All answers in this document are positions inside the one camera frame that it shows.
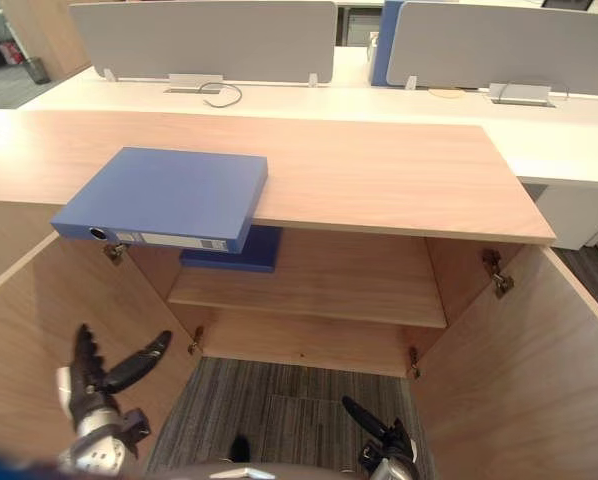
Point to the dark blue folder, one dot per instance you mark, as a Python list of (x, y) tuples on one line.
[(251, 252)]

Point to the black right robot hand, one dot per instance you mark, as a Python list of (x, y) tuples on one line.
[(391, 442)]

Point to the white desk pedestal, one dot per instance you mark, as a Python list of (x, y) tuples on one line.
[(574, 215)]

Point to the metal door hinge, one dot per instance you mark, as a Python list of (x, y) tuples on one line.
[(114, 252), (196, 340), (414, 362), (496, 272)]

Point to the blue divider panel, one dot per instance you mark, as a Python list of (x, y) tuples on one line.
[(381, 45)]

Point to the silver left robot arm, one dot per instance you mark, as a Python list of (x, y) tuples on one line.
[(99, 442)]

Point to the white divider bracket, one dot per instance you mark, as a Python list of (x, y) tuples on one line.
[(412, 83), (109, 75), (313, 81)]

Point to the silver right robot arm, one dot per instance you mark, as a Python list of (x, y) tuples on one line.
[(391, 470)]

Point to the light wood office cabinet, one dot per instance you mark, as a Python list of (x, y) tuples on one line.
[(359, 175)]

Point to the blue folder with label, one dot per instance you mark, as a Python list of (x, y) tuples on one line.
[(164, 192)]

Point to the wooden partition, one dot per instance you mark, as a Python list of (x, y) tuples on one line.
[(49, 35)]

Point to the red object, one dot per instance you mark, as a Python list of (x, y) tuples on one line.
[(10, 52)]

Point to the white office desk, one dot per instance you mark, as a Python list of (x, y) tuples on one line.
[(359, 102)]

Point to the wooden cabinet shelf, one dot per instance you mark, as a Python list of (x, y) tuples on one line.
[(319, 292)]

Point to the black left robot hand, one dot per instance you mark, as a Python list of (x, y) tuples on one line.
[(86, 385)]

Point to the grey desk divider panel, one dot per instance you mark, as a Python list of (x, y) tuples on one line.
[(509, 45), (204, 37)]

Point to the wooden cabinet door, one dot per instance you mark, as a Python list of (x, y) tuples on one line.
[(524, 370), (34, 310)]

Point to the round wooden coaster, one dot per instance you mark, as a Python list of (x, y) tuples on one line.
[(446, 93)]

